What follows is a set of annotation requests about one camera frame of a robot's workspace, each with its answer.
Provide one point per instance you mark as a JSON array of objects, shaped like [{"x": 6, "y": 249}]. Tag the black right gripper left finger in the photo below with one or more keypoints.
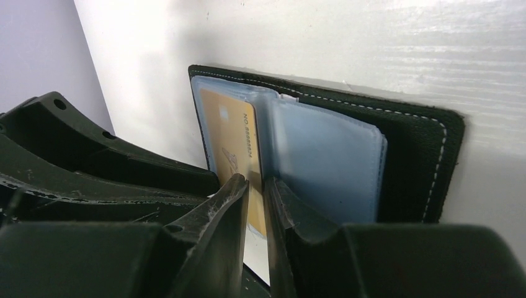
[{"x": 214, "y": 232}]

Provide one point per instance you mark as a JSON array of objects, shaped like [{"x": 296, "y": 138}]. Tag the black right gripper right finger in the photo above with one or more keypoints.
[{"x": 311, "y": 256}]

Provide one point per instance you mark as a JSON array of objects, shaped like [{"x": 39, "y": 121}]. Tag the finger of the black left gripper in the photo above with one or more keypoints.
[{"x": 58, "y": 165}]

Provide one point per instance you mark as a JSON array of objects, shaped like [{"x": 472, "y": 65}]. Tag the black leather card holder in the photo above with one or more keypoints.
[{"x": 423, "y": 141}]

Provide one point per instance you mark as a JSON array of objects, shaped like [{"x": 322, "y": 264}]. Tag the gold card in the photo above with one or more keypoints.
[{"x": 232, "y": 144}]

